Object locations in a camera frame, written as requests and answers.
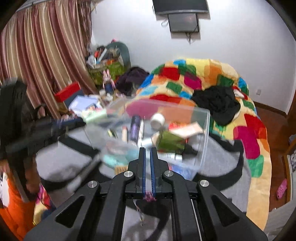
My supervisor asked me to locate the white toothpaste tube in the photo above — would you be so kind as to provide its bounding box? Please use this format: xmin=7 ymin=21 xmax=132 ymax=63
xmin=158 ymin=152 xmax=183 ymax=162

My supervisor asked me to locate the clear plastic storage bin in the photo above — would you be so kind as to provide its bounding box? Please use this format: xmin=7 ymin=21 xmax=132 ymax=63
xmin=86 ymin=98 xmax=210 ymax=180

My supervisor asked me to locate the green spray bottle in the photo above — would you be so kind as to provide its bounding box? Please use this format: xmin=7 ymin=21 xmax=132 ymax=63
xmin=156 ymin=131 xmax=198 ymax=155

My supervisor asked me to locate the purple bottle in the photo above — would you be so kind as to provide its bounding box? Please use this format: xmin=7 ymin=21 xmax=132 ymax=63
xmin=129 ymin=115 xmax=141 ymax=145

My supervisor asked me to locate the white tape roll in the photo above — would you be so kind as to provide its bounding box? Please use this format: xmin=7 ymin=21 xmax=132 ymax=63
xmin=150 ymin=113 xmax=166 ymax=130

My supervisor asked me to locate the red flat box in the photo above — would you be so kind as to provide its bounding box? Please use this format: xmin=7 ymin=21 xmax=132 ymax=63
xmin=54 ymin=82 xmax=81 ymax=103

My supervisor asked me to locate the striped brown curtain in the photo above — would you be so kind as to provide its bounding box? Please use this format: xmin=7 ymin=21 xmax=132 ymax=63
xmin=1 ymin=1 xmax=97 ymax=118

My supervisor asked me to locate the green bag of clutter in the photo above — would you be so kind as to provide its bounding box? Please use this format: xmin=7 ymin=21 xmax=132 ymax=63
xmin=85 ymin=45 xmax=126 ymax=88

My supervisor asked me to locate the pink crocs shoe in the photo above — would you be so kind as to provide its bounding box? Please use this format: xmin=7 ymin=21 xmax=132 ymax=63
xmin=276 ymin=179 xmax=287 ymax=200

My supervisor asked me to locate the green dinosaur plush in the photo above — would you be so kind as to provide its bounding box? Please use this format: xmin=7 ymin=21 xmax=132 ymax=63
xmin=106 ymin=41 xmax=131 ymax=69

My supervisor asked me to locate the dark purple garment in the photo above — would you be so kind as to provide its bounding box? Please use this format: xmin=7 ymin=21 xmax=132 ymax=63
xmin=115 ymin=67 xmax=149 ymax=96

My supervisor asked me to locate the black clothing pile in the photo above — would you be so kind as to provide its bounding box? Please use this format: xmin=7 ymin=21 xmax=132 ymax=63
xmin=191 ymin=86 xmax=241 ymax=126

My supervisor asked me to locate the colourful patchwork quilt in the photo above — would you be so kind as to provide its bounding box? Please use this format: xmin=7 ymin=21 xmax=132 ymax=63
xmin=136 ymin=59 xmax=272 ymax=229

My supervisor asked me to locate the wall mounted monitor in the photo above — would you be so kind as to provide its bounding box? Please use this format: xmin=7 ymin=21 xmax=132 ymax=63
xmin=152 ymin=0 xmax=209 ymax=34

